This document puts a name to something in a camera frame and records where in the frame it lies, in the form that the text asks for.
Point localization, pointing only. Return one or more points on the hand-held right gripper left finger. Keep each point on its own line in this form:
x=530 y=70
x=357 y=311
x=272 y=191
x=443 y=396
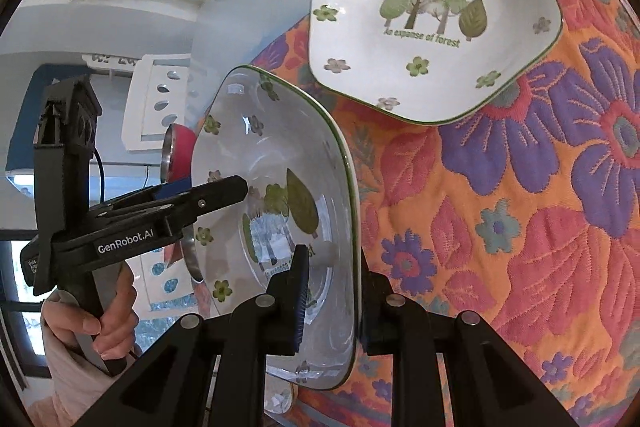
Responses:
x=300 y=292

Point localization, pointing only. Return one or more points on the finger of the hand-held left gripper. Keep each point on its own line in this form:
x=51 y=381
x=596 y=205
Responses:
x=215 y=196
x=172 y=190

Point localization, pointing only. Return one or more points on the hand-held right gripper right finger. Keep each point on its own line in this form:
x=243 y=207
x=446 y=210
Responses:
x=382 y=312

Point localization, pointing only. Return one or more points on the white floral plate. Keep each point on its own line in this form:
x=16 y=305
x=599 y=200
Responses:
x=280 y=142
x=430 y=57

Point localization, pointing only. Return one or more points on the person's left forearm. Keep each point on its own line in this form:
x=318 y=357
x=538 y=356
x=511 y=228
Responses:
x=75 y=382

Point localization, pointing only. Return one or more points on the person's left hand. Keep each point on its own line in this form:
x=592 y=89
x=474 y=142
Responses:
x=120 y=307

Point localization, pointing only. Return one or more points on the red steel bowl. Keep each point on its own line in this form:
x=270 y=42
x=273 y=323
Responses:
x=182 y=152

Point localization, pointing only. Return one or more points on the white chair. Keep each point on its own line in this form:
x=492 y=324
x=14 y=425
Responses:
x=155 y=107
x=165 y=282

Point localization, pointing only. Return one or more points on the white carved furniture trim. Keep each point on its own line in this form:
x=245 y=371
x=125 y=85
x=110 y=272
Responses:
x=112 y=58

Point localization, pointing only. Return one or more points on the floral orange tablecloth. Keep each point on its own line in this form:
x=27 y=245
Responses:
x=525 y=217

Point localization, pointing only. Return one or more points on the blue wall picture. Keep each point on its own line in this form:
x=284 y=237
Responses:
x=30 y=107

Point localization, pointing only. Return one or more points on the dark window frame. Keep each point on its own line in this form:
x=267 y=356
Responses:
x=15 y=267

